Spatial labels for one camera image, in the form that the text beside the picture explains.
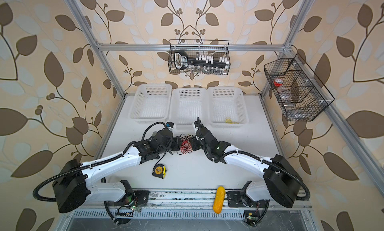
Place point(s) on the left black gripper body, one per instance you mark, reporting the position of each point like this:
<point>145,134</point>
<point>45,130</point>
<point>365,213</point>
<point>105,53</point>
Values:
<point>173,145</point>

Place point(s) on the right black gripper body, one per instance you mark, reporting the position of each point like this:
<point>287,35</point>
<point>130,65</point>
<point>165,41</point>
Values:
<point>196,144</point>

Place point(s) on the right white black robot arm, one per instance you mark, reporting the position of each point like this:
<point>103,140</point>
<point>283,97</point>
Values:
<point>281,182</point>

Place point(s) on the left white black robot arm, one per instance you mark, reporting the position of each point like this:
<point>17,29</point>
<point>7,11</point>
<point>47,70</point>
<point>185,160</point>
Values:
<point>80,183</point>

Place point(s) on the yellow black tape measure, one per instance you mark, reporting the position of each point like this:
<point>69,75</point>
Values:
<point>159,171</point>

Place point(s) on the left white plastic basket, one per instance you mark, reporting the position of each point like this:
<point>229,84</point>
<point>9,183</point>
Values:
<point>151,103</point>

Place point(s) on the white plastic basket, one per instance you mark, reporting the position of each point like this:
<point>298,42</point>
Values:
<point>151,103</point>
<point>227,108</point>
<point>188,104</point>

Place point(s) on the middle white plastic basket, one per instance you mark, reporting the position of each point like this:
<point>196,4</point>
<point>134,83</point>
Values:
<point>188,104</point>

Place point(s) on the right white plastic basket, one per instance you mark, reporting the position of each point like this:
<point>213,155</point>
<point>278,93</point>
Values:
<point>227,108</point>

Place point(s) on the yellow corn toy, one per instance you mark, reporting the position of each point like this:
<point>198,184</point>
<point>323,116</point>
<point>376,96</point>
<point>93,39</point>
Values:
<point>219,200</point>

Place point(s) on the black socket tool set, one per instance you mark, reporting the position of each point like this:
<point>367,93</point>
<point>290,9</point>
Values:
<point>182,61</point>

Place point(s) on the red white item in basket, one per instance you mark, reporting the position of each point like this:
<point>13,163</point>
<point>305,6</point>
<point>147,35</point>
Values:
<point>278,82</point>

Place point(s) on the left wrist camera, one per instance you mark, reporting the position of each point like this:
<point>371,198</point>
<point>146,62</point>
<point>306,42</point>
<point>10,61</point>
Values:
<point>169,125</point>

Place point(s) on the back black wire basket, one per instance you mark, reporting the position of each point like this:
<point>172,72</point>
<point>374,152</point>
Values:
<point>216,48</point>

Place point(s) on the side black wire basket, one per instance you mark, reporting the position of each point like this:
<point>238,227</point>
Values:
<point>303,96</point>

